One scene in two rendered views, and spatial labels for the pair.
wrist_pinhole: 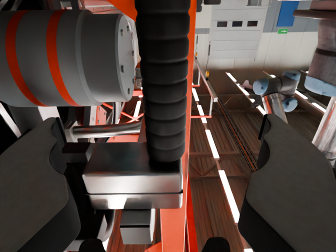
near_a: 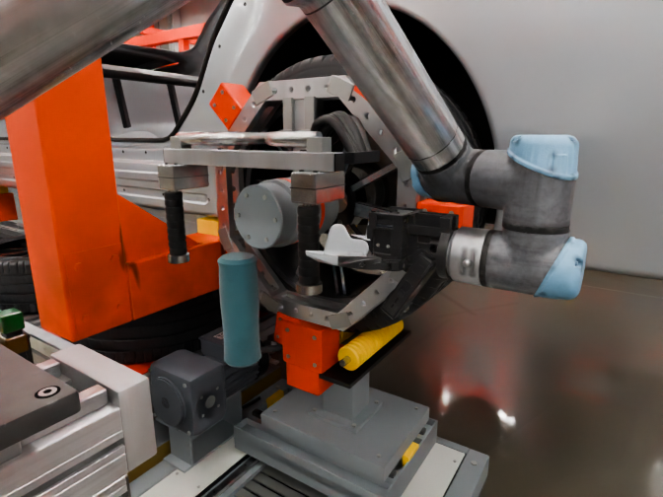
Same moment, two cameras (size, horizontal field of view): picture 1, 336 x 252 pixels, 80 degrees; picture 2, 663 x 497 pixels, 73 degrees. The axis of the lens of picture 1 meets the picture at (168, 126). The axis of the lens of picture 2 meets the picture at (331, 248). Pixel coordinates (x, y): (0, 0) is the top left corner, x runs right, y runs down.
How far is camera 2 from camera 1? 68 cm
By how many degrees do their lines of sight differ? 71
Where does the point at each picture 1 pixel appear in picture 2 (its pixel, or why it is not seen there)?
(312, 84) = not seen: outside the picture
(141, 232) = (337, 167)
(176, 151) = (312, 214)
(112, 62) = (284, 226)
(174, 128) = (314, 229)
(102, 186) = (339, 190)
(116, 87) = (282, 208)
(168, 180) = (320, 199)
